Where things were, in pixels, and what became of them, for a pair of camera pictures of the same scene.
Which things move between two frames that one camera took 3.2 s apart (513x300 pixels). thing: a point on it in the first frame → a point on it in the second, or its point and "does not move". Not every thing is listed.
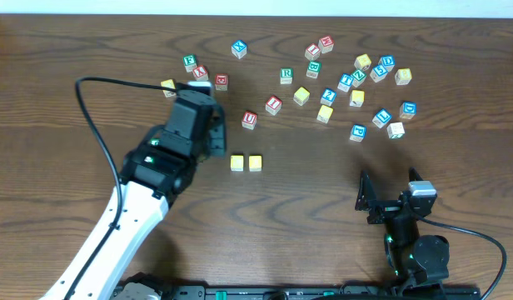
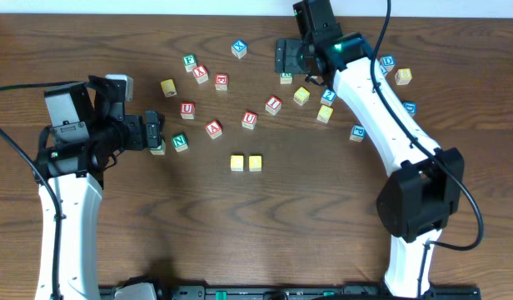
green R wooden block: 286,76 does not move
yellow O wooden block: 255,162 does not move
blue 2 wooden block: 328,97 does not move
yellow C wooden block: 236,162 does not move
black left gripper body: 217,136 → 152,130
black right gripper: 390,209 → 290,56
